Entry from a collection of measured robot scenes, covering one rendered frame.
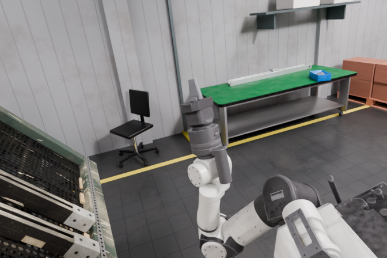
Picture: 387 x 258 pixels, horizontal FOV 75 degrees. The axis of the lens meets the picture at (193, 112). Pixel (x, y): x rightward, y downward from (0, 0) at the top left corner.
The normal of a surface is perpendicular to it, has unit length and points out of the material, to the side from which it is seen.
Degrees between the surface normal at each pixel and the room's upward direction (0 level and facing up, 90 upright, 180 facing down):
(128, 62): 90
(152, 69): 90
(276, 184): 54
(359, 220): 23
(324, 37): 90
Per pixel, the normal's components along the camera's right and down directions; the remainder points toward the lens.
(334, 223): -0.48, -0.80
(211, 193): 0.02, -0.92
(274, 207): -0.77, -0.33
